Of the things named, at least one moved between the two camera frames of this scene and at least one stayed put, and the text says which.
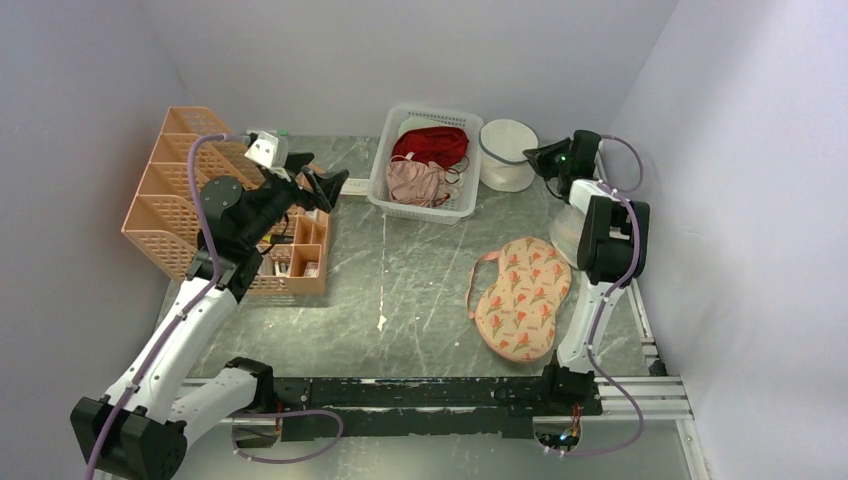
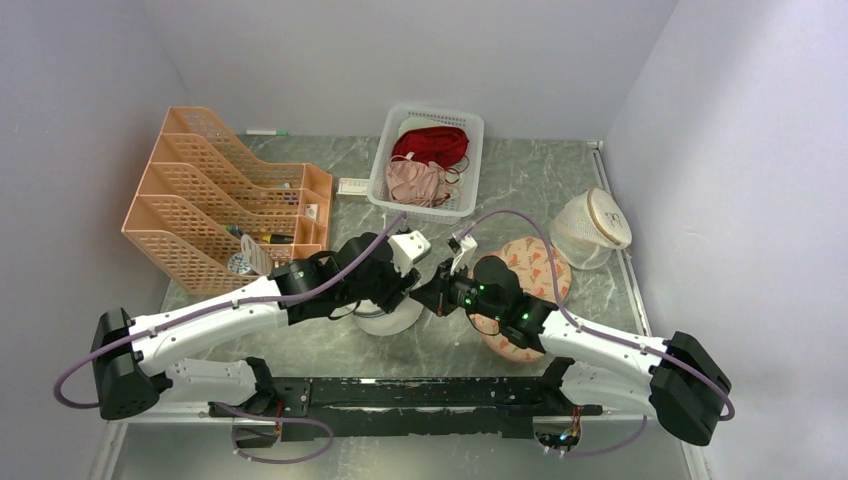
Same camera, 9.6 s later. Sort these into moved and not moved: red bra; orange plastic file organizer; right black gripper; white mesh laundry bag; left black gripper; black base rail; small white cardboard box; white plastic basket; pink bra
Moved: white mesh laundry bag; right black gripper; left black gripper
Not moved: red bra; pink bra; small white cardboard box; orange plastic file organizer; white plastic basket; black base rail
